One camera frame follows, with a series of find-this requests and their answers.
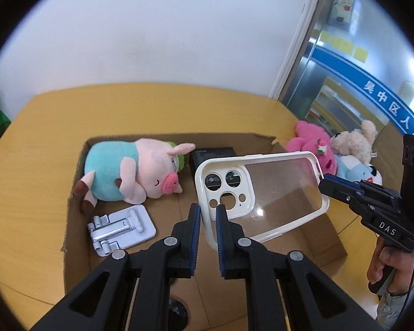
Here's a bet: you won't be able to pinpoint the white folding phone stand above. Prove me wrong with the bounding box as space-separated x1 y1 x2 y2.
87 205 157 257

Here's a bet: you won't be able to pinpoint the white clear phone case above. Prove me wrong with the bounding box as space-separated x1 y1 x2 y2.
194 152 330 250

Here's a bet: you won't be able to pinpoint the black sunglasses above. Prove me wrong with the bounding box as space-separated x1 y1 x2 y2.
167 298 189 331

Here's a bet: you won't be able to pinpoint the grey jacket right forearm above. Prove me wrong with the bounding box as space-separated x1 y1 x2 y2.
376 286 414 330

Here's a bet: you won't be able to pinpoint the person right hand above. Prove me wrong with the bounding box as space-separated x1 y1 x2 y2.
367 237 414 295

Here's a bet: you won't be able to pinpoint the blue white plush toy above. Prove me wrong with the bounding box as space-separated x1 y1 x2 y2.
335 156 383 185

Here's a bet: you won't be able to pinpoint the beige teddy bear plush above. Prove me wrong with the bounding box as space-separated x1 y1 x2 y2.
330 120 377 164

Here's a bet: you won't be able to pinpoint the hot pink plush toy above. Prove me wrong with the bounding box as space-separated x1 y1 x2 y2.
285 120 337 175

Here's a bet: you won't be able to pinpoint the brown cardboard box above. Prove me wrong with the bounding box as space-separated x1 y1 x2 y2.
63 133 347 330

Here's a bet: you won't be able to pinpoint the pink pig plush toy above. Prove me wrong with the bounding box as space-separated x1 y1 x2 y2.
73 138 196 214

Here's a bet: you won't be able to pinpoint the small black box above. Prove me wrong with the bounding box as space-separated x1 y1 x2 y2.
188 147 237 178

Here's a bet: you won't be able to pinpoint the cartoon poster on glass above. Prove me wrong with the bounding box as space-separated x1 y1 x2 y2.
328 0 357 31

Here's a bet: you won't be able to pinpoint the black cable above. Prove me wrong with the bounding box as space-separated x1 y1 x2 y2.
396 247 414 328

